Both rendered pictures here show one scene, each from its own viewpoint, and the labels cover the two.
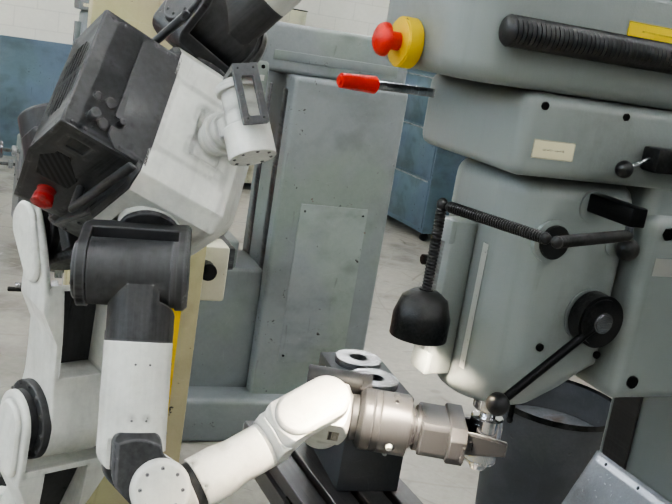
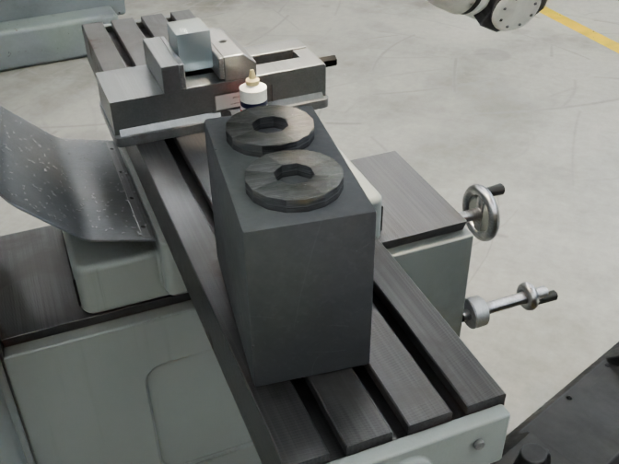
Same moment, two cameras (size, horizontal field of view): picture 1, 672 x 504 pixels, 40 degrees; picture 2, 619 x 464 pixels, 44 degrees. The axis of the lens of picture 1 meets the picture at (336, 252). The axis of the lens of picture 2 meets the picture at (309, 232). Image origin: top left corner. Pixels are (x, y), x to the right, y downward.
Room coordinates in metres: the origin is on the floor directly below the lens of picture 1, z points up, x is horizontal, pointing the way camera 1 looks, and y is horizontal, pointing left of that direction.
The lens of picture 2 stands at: (2.31, -0.02, 1.52)
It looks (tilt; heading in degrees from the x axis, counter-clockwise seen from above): 35 degrees down; 184
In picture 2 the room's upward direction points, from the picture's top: 1 degrees counter-clockwise
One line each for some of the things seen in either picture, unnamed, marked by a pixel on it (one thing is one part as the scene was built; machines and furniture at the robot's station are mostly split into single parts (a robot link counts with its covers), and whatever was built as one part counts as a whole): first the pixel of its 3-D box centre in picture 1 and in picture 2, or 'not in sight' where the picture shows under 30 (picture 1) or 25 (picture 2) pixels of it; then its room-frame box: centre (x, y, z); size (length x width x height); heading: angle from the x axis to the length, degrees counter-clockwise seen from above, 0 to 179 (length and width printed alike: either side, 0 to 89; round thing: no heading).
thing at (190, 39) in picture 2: not in sight; (190, 44); (1.19, -0.28, 1.07); 0.06 x 0.05 x 0.06; 26
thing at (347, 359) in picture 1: (357, 415); (285, 233); (1.67, -0.09, 1.06); 0.22 x 0.12 x 0.20; 18
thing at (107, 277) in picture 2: not in sight; (215, 203); (1.25, -0.25, 0.82); 0.50 x 0.35 x 0.12; 115
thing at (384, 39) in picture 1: (388, 39); not in sight; (1.14, -0.02, 1.76); 0.04 x 0.03 x 0.04; 25
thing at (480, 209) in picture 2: not in sight; (464, 216); (1.03, 0.20, 0.66); 0.16 x 0.12 x 0.12; 115
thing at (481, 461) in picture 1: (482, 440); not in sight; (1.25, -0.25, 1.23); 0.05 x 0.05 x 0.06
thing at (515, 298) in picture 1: (519, 280); not in sight; (1.25, -0.25, 1.47); 0.21 x 0.19 x 0.32; 25
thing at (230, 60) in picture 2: not in sight; (226, 52); (1.16, -0.23, 1.05); 0.12 x 0.06 x 0.04; 26
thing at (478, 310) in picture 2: not in sight; (509, 301); (1.15, 0.29, 0.54); 0.22 x 0.06 x 0.06; 115
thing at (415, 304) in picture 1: (422, 312); not in sight; (1.11, -0.12, 1.44); 0.07 x 0.07 x 0.06
